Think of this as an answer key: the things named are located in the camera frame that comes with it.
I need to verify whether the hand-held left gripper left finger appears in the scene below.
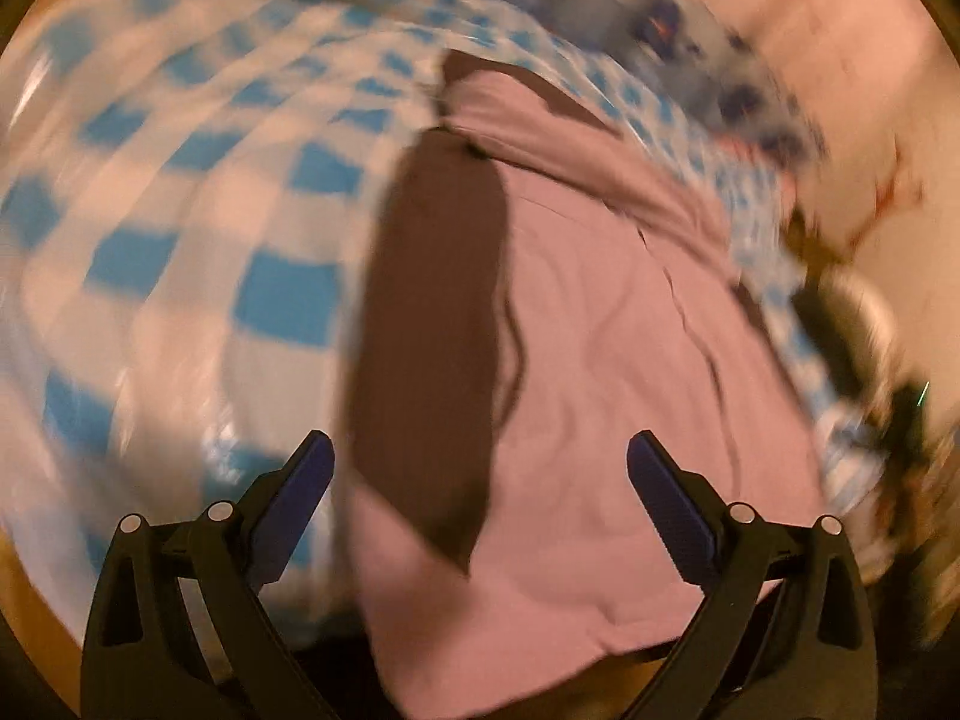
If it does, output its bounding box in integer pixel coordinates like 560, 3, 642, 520
79, 430, 338, 720

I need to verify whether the dark garment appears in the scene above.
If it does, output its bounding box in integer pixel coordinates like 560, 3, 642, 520
791, 289, 875, 402

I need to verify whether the whale print curtain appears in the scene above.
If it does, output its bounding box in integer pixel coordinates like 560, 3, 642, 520
480, 0, 826, 166

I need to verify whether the red tree wall sticker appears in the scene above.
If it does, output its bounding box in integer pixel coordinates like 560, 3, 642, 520
855, 157, 931, 241

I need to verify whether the pink and brown jacket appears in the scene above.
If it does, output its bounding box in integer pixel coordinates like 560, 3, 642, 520
341, 49, 833, 720

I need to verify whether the blue checked bed cover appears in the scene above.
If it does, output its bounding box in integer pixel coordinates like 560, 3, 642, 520
0, 0, 886, 616

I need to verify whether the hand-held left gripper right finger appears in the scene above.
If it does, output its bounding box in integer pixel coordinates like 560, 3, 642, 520
627, 430, 878, 720

